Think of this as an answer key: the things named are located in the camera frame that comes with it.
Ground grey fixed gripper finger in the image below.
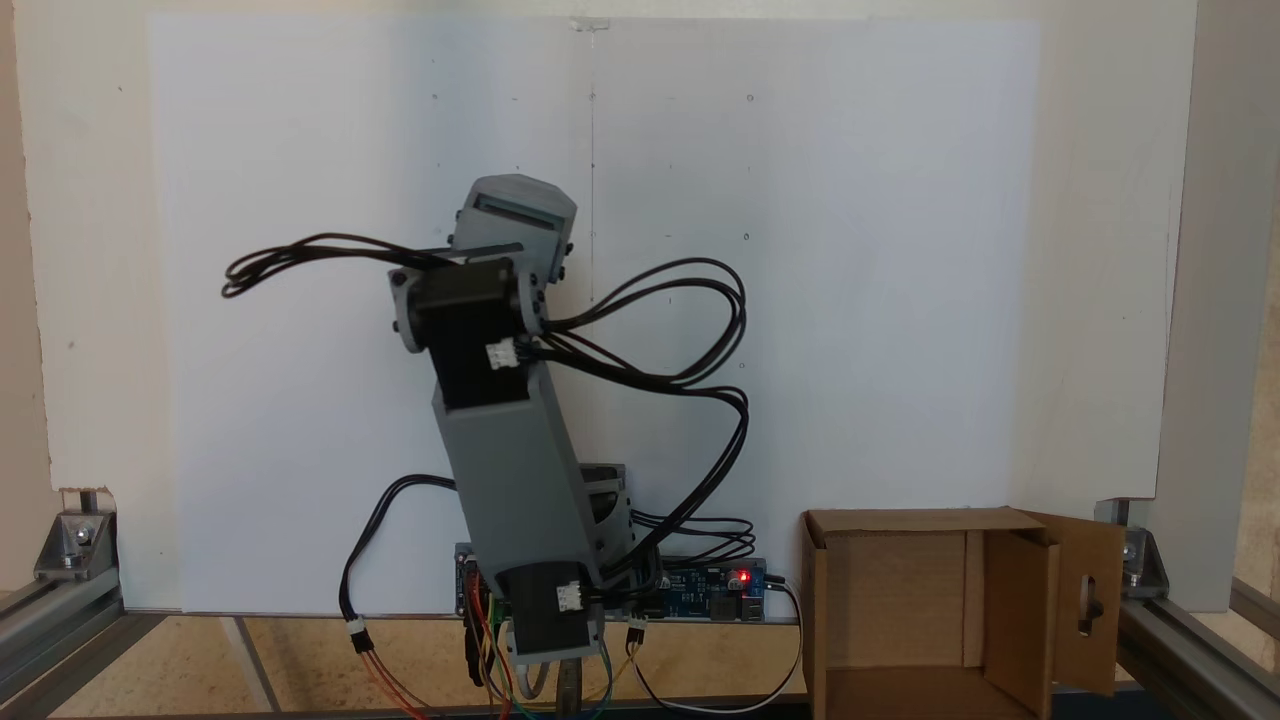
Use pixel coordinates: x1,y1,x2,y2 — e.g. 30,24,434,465
468,174,580,225

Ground small driver circuit board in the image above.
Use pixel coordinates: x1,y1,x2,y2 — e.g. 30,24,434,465
454,544,499,615

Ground blue circuit board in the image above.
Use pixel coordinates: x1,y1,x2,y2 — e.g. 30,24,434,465
640,558,769,623

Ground brown cardboard box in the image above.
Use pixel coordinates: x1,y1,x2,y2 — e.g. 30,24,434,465
799,505,1128,720

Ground black servo cable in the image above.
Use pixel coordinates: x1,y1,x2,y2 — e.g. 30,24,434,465
628,508,759,563
220,232,471,301
520,257,751,591

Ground black power cable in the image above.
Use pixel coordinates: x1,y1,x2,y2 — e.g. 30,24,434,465
338,473,459,653

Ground coloured jumper wires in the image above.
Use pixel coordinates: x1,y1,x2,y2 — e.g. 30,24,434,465
464,570,615,720

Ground red orange wire pair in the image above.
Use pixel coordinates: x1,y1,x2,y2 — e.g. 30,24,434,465
358,645,433,720

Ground white cable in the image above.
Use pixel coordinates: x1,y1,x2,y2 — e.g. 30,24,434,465
622,580,805,717

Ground metal corner bracket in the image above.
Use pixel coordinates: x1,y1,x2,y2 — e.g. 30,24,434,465
33,509,118,584
1118,528,1171,601

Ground aluminium frame rail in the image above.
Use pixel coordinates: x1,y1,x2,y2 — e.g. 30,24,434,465
0,576,169,720
1114,574,1280,720

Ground aluminium frame post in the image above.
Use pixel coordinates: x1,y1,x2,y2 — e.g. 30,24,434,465
1150,0,1280,615

